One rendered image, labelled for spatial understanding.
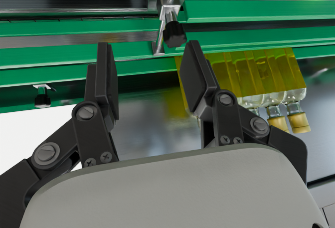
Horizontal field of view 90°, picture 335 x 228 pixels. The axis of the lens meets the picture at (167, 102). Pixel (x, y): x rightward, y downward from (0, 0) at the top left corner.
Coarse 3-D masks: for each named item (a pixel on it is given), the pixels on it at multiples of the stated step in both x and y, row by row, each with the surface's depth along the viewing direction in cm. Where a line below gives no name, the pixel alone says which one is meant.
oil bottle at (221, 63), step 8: (208, 56) 36; (216, 56) 36; (224, 56) 36; (216, 64) 35; (224, 64) 36; (232, 64) 36; (216, 72) 35; (224, 72) 35; (232, 72) 36; (224, 80) 35; (232, 80) 35; (224, 88) 34; (232, 88) 35; (240, 96) 35; (240, 104) 34
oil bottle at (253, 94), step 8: (232, 56) 37; (240, 56) 37; (248, 56) 37; (240, 64) 36; (248, 64) 37; (240, 72) 36; (248, 72) 36; (256, 72) 37; (240, 80) 36; (248, 80) 36; (256, 80) 36; (240, 88) 36; (248, 88) 35; (256, 88) 36; (248, 96) 35; (256, 96) 35; (264, 96) 36; (248, 104) 35; (256, 104) 35
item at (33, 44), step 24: (0, 24) 28; (24, 24) 29; (48, 24) 29; (72, 24) 30; (96, 24) 31; (120, 24) 32; (144, 24) 33; (0, 48) 27; (24, 48) 28; (48, 48) 28; (72, 48) 29; (96, 48) 30; (120, 48) 31; (144, 48) 32; (168, 48) 33; (216, 48) 35; (240, 48) 36; (264, 48) 38
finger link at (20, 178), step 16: (0, 176) 6; (16, 176) 6; (32, 176) 7; (48, 176) 7; (0, 192) 6; (16, 192) 6; (32, 192) 7; (0, 208) 6; (16, 208) 6; (0, 224) 6; (16, 224) 6
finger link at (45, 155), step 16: (96, 64) 9; (112, 64) 10; (96, 80) 8; (112, 80) 9; (96, 96) 8; (112, 96) 8; (112, 112) 9; (64, 128) 8; (112, 128) 9; (48, 144) 7; (64, 144) 7; (32, 160) 7; (48, 160) 7; (64, 160) 7
